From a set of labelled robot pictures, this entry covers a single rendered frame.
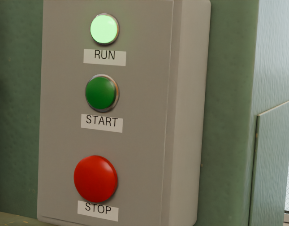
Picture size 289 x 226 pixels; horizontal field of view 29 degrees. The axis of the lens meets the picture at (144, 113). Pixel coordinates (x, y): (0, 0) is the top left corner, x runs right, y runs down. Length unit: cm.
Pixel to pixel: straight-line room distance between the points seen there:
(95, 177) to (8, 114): 14
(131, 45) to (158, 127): 5
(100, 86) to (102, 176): 6
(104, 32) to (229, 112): 11
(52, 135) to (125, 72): 7
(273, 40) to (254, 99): 7
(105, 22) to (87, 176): 10
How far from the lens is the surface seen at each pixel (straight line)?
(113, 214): 37
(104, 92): 35
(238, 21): 39
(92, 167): 35
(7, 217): 48
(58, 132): 37
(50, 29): 37
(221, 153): 40
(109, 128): 36
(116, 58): 35
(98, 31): 35
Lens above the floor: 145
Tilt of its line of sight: 7 degrees down
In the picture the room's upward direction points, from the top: 3 degrees clockwise
